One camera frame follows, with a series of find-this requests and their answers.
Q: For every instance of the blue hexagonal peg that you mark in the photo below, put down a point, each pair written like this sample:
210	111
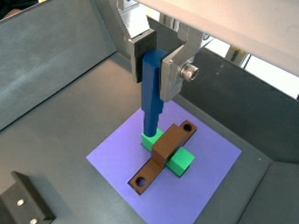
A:
152	104

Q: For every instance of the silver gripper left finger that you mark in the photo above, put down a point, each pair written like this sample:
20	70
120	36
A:
139	36

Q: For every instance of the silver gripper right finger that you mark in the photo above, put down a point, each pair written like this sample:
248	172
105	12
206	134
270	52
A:
176	64

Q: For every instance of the purple base block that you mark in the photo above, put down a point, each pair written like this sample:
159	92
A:
173	199

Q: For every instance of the brown bracket with holes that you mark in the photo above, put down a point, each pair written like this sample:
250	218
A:
172	139

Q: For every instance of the green U-shaped block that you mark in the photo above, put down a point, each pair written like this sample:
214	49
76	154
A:
181	158

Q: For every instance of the black angle bracket fixture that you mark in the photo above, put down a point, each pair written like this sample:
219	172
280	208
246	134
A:
21	203

